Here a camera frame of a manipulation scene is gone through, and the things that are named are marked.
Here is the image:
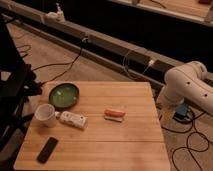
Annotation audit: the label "black rectangular eraser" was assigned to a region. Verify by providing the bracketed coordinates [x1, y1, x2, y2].
[37, 137, 58, 164]

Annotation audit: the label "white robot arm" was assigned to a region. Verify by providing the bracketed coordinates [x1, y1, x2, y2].
[157, 61, 213, 115]

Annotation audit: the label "blue robot base block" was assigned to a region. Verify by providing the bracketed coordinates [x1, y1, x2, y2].
[175, 103, 189, 119]

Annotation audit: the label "white ceramic cup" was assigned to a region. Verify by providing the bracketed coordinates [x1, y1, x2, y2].
[35, 104, 57, 127]

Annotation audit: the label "orange and white marker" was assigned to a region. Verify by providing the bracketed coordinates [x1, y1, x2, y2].
[104, 109, 125, 122]

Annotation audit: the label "green round plate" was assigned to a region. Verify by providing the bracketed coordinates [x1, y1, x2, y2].
[48, 83, 79, 110]

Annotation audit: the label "black tripod stand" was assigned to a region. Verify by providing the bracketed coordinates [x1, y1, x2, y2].
[0, 14, 42, 152]

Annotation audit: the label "grey metal rail beam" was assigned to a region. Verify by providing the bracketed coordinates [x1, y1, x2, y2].
[0, 0, 213, 88]

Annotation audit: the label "white cable with plug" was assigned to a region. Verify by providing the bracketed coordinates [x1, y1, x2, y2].
[121, 49, 156, 80]

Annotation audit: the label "black floor cable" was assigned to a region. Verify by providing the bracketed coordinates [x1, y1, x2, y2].
[16, 37, 88, 85]

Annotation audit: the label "black cables near base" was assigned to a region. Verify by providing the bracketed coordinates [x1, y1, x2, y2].
[161, 107, 213, 171]

